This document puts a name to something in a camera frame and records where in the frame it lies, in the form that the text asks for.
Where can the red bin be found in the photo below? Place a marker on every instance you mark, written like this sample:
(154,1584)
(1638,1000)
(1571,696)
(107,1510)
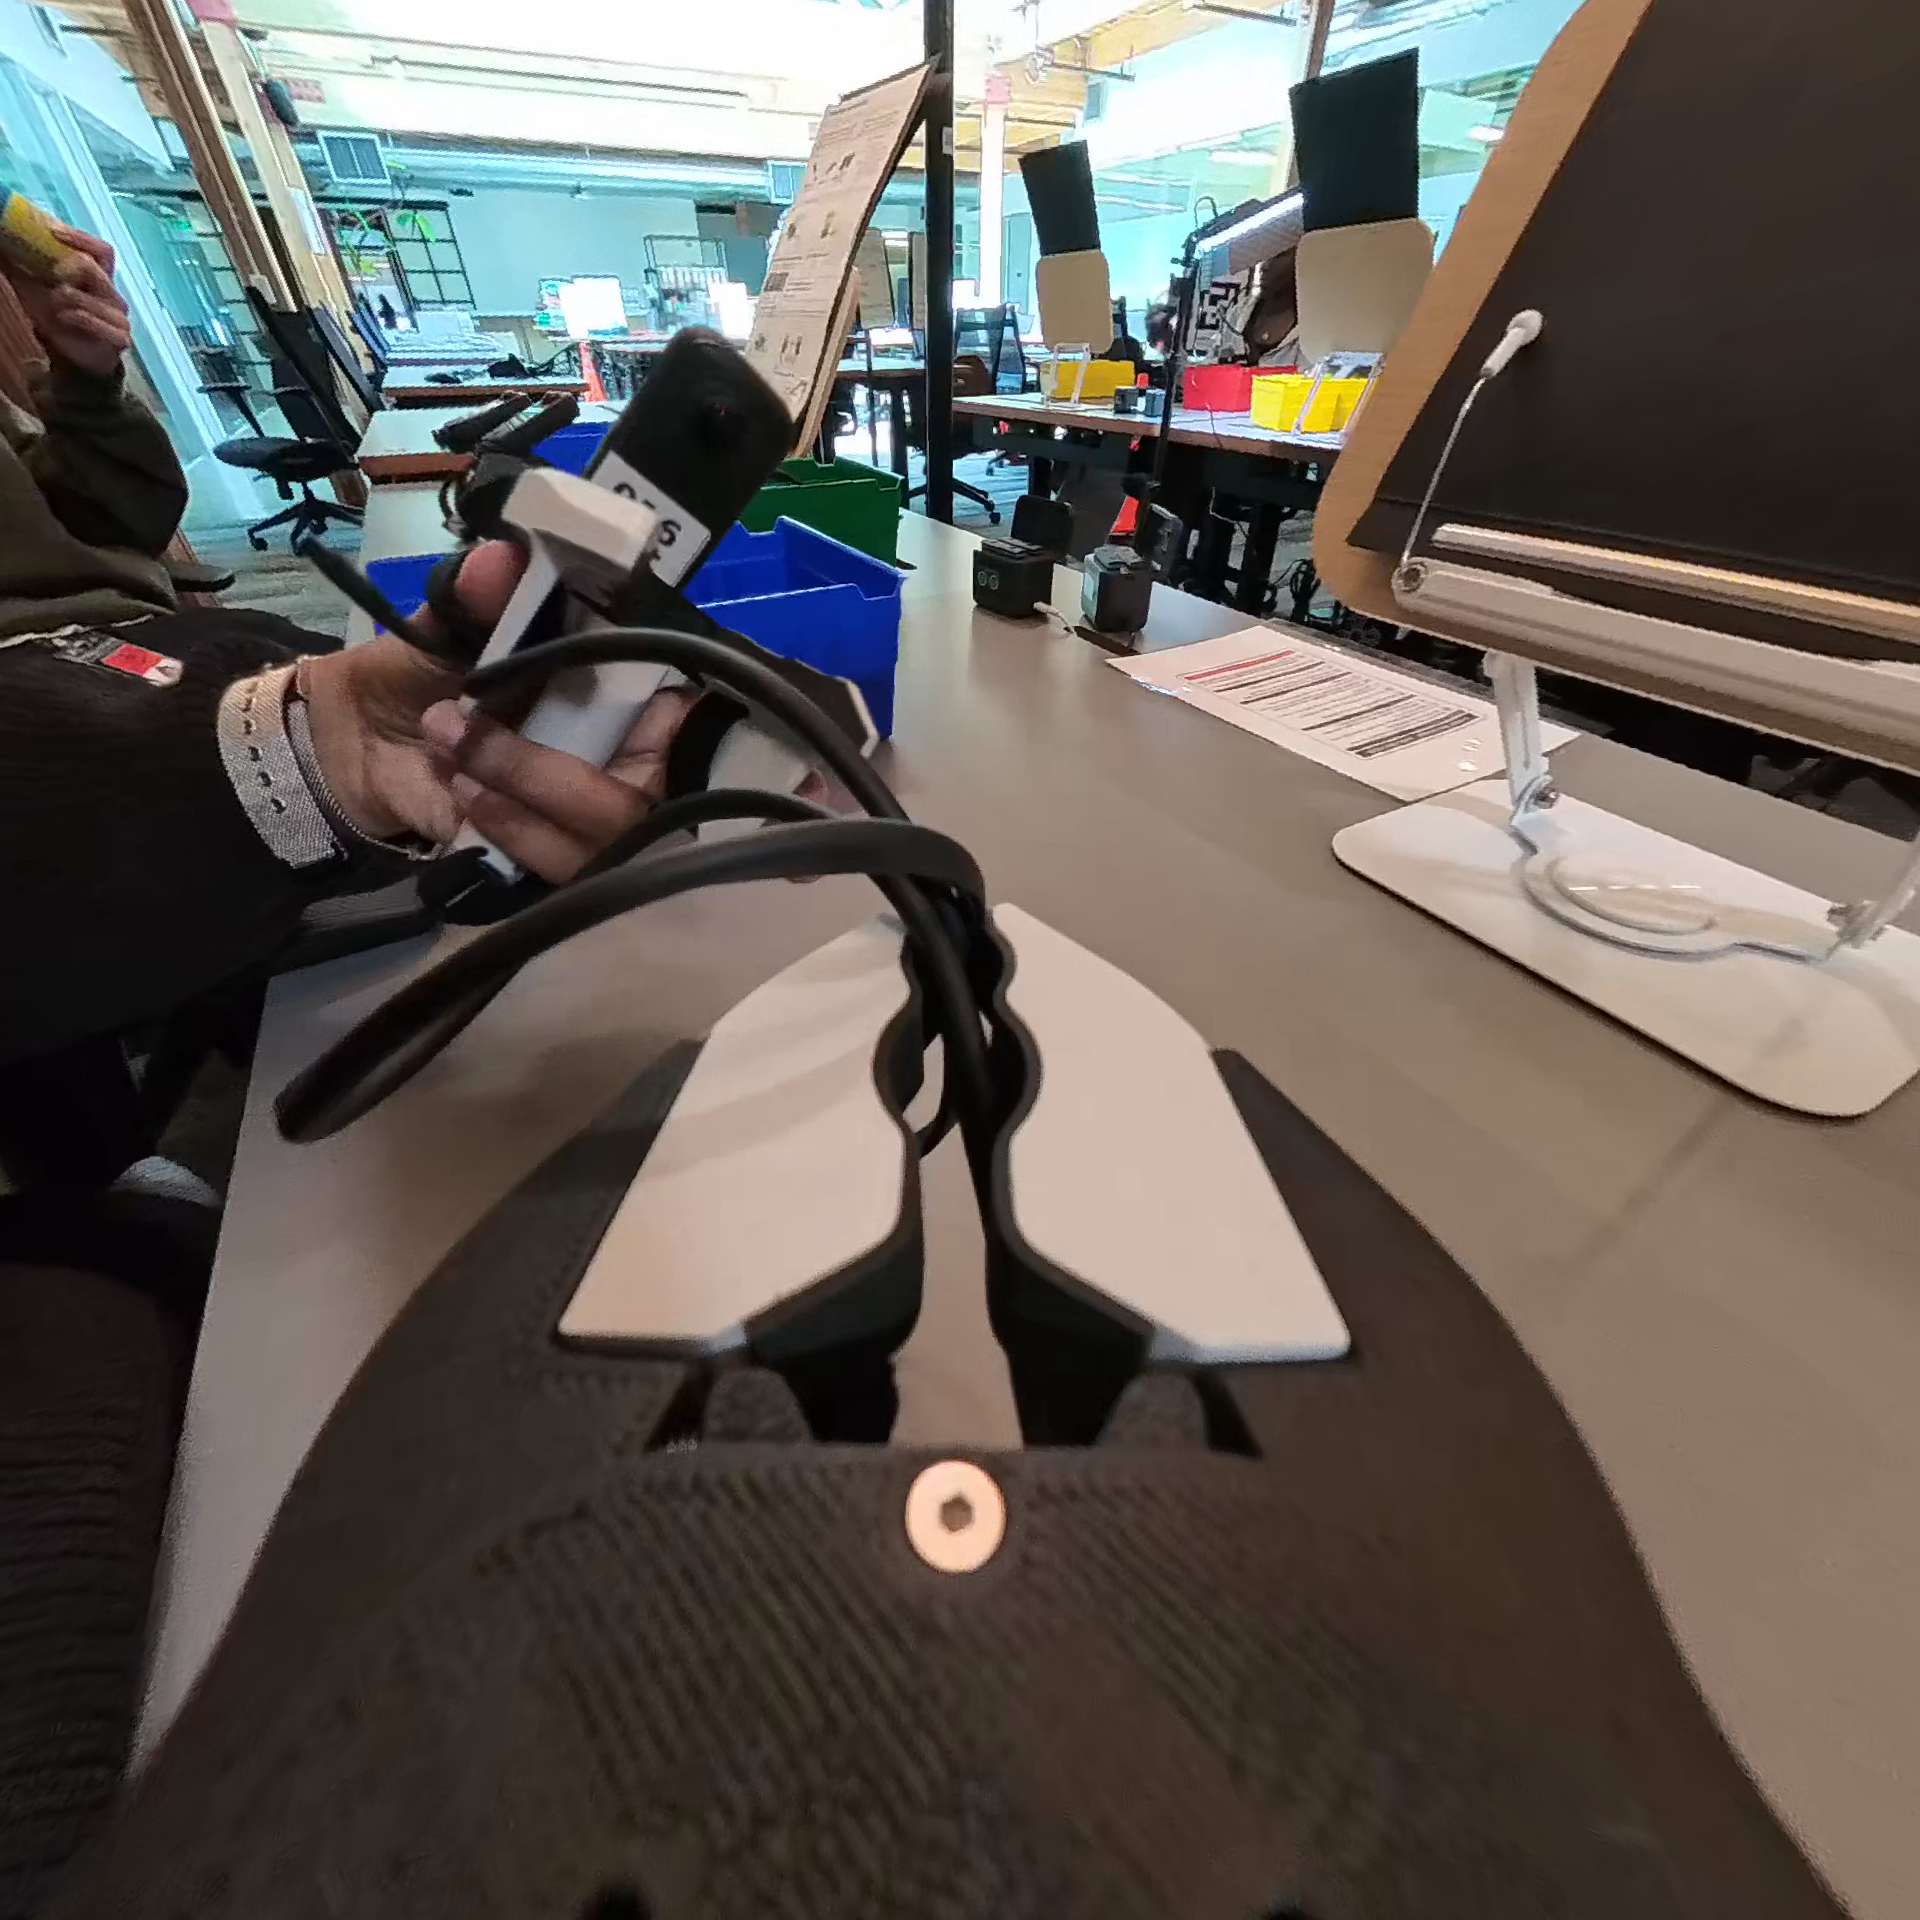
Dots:
(1217,384)

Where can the small yellow bin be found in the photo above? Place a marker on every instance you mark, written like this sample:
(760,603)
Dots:
(1309,402)

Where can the green storage bin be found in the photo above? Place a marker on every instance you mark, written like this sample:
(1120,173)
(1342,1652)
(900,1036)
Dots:
(825,504)

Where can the black device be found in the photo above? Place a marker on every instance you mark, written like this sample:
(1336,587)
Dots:
(1011,578)
(1118,592)

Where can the black metal pole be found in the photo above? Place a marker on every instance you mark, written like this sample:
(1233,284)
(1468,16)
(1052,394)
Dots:
(938,270)

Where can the white stand base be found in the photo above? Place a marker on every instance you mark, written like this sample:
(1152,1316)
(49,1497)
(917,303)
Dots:
(1682,975)

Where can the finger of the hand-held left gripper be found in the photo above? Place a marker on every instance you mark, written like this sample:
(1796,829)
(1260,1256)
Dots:
(587,697)
(587,518)

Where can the person's left forearm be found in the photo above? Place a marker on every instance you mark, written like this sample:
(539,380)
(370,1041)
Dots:
(122,872)

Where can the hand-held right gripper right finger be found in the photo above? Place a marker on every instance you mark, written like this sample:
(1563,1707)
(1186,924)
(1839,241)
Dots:
(1186,1171)

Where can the black office chair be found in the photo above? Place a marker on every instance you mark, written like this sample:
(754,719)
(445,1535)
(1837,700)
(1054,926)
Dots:
(299,421)

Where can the brown cardboard board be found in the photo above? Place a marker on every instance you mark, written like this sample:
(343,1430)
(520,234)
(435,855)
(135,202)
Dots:
(835,241)

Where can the metal wristwatch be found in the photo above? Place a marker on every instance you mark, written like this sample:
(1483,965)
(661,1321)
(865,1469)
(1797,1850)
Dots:
(277,765)

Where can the blue bin with sticker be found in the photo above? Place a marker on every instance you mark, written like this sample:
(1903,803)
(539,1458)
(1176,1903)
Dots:
(810,615)

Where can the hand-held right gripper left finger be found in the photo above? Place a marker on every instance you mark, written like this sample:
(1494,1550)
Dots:
(750,1186)

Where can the printed paper sheets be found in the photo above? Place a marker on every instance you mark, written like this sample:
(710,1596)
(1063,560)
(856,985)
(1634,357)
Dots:
(1336,704)

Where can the person's left hand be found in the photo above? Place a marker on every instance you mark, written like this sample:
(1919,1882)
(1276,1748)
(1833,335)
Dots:
(376,751)

